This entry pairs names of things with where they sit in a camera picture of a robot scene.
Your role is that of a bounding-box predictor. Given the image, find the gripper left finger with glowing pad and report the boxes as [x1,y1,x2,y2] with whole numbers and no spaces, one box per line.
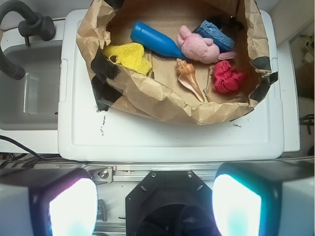
[0,168,98,236]

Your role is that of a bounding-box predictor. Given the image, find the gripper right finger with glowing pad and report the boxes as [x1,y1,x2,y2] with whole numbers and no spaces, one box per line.
[212,161,315,236]

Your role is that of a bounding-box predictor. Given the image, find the red crumpled cloth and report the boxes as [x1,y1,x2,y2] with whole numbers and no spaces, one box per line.
[213,60,247,94]

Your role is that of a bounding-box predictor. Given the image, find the yellow cloth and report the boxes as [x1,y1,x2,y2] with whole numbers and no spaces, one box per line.
[102,42,152,75]

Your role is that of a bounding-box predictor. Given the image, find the grey sink basin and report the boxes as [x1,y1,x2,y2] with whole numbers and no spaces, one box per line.
[0,40,62,131]

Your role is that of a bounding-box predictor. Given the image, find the orange conch seashell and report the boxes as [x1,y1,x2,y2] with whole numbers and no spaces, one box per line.
[176,59,205,102]

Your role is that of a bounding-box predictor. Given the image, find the brown paper bag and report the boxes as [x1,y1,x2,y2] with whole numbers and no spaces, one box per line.
[76,0,278,125]

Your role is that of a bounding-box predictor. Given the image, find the pink plush toy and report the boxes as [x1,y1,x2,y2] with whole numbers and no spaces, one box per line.
[177,25,237,64]

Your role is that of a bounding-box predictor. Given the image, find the black faucet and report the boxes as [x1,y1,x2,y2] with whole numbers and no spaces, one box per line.
[0,0,56,80]

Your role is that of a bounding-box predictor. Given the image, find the blue sponge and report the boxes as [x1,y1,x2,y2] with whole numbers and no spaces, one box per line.
[192,20,235,53]

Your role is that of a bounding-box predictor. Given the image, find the blue plastic bottle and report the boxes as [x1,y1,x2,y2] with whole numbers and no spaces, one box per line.
[130,21,189,61]

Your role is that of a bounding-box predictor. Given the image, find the black cables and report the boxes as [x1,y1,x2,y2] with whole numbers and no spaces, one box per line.
[0,135,86,170]

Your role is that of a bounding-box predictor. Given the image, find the black octagonal mount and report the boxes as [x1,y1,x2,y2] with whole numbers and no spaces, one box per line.
[126,171,220,236]

